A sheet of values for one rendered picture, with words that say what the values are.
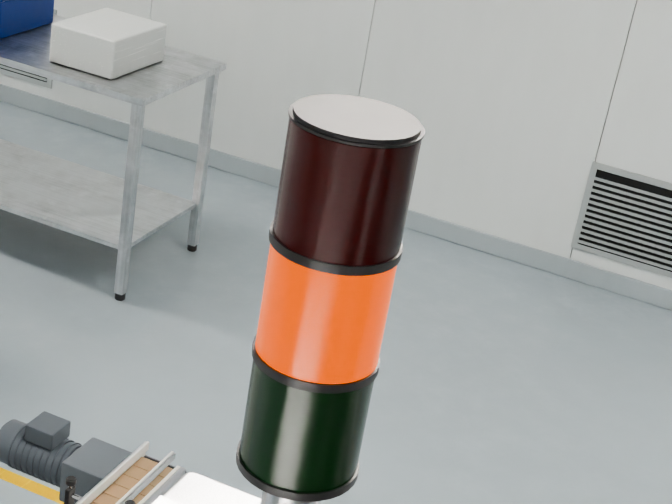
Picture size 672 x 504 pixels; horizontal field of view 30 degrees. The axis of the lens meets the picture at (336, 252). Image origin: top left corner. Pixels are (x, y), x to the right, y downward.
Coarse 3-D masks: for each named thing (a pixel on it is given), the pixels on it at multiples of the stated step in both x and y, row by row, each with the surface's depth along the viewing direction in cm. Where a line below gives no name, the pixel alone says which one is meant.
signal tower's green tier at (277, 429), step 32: (256, 384) 49; (256, 416) 49; (288, 416) 48; (320, 416) 48; (352, 416) 48; (256, 448) 49; (288, 448) 48; (320, 448) 48; (352, 448) 49; (288, 480) 49; (320, 480) 49
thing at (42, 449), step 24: (0, 432) 269; (24, 432) 268; (48, 432) 263; (0, 456) 269; (24, 456) 266; (48, 456) 265; (72, 456) 263; (96, 456) 264; (120, 456) 266; (48, 480) 266; (96, 480) 259
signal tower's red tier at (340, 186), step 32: (288, 128) 45; (288, 160) 45; (320, 160) 44; (352, 160) 43; (384, 160) 44; (416, 160) 45; (288, 192) 45; (320, 192) 44; (352, 192) 44; (384, 192) 44; (288, 224) 45; (320, 224) 45; (352, 224) 44; (384, 224) 45; (320, 256) 45; (352, 256) 45; (384, 256) 46
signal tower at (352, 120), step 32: (320, 96) 47; (352, 96) 47; (320, 128) 43; (352, 128) 44; (384, 128) 44; (416, 128) 45; (288, 256) 46; (256, 352) 48; (288, 384) 47; (320, 384) 47; (352, 384) 48; (256, 480) 50; (352, 480) 50
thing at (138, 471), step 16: (144, 448) 264; (128, 464) 259; (144, 464) 265; (160, 464) 259; (112, 480) 254; (128, 480) 259; (144, 480) 253; (160, 480) 260; (176, 480) 262; (80, 496) 246; (96, 496) 249; (112, 496) 253; (128, 496) 248; (144, 496) 255
